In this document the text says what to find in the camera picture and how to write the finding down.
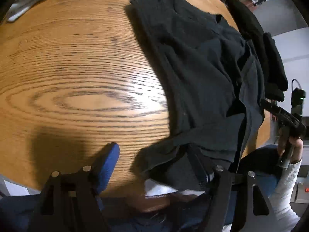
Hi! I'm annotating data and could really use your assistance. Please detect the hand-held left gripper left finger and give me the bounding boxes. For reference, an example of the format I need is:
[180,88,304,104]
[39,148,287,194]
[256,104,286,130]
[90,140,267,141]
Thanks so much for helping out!
[30,142,120,232]

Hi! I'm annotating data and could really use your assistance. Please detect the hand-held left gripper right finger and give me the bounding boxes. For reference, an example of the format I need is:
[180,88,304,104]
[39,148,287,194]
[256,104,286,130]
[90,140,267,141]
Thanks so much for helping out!
[188,147,278,232]

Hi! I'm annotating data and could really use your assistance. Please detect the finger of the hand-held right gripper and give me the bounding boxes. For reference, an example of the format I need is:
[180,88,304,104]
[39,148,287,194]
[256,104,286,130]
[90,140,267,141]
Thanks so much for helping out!
[259,98,281,117]

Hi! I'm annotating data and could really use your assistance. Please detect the black t-shirt with holes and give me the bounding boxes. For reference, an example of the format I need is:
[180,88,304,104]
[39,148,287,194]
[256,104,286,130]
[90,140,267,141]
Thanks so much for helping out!
[126,0,266,191]

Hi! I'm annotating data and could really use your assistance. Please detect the black fleece garment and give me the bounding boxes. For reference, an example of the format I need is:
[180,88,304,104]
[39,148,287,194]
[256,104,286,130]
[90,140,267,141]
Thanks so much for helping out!
[226,0,271,95]

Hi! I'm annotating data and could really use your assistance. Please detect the person's right forearm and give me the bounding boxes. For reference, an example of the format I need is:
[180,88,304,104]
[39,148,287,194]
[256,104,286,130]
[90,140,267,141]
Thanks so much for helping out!
[268,157,303,223]

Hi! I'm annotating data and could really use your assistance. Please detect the person's right hand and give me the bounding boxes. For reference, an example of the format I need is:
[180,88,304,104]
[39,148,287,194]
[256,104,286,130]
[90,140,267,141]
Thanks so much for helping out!
[276,137,304,163]

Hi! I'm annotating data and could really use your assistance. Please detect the folded black garment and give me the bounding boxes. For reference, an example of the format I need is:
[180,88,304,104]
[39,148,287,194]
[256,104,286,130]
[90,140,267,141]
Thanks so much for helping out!
[263,32,289,102]

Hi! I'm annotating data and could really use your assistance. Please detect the grey cabinet with red button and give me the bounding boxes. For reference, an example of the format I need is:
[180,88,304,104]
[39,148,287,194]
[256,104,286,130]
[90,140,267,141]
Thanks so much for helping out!
[291,181,309,203]

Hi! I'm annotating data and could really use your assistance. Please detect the white paper sheet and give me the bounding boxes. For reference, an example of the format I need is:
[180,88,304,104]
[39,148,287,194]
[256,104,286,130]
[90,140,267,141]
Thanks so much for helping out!
[3,180,31,196]

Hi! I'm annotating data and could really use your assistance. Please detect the person's blue jeans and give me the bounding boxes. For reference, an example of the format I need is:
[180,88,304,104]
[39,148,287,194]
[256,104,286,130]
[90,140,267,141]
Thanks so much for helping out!
[0,145,280,232]

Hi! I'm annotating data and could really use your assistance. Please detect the dark box with loop handle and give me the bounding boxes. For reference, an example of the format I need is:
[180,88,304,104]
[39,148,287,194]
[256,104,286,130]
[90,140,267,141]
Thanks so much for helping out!
[290,78,306,116]

